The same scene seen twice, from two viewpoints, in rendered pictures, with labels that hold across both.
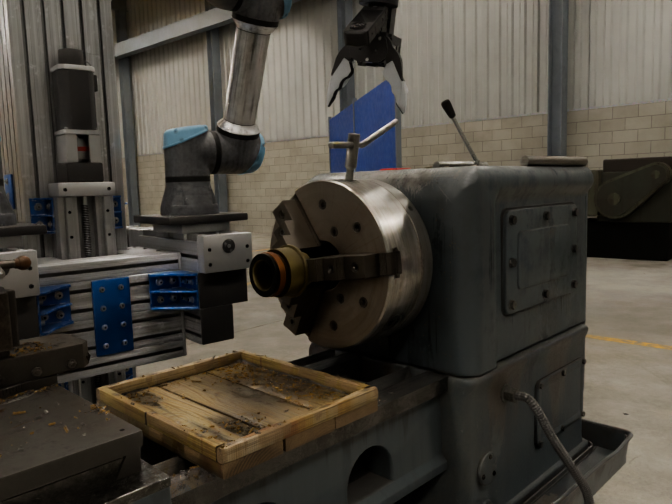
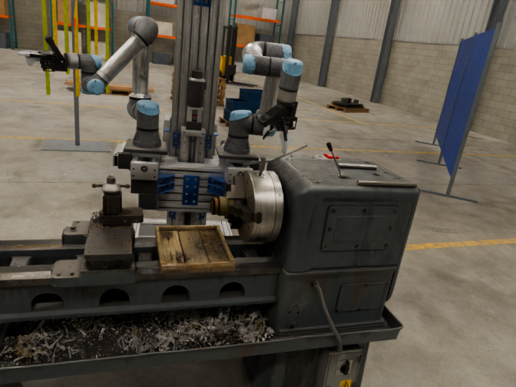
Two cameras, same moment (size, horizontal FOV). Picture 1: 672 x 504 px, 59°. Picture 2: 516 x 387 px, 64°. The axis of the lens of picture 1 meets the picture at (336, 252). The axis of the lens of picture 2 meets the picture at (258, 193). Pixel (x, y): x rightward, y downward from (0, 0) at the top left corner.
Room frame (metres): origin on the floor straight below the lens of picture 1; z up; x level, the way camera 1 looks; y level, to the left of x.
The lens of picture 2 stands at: (-0.38, -0.77, 1.76)
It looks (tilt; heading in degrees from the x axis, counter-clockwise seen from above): 20 degrees down; 27
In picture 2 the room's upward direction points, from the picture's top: 7 degrees clockwise
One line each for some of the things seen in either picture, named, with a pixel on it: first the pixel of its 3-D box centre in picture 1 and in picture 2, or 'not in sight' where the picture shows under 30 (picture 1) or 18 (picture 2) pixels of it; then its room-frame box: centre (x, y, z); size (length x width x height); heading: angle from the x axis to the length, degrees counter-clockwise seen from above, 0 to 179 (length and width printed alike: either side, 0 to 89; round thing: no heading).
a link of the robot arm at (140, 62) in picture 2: not in sight; (140, 70); (1.34, 0.88, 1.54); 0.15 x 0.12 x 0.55; 62
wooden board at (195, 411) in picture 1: (235, 399); (193, 246); (0.94, 0.17, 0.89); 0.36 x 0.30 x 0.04; 46
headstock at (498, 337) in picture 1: (451, 251); (333, 208); (1.43, -0.28, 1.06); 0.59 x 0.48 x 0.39; 136
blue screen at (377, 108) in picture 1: (357, 188); (456, 102); (7.96, -0.30, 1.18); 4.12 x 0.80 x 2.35; 10
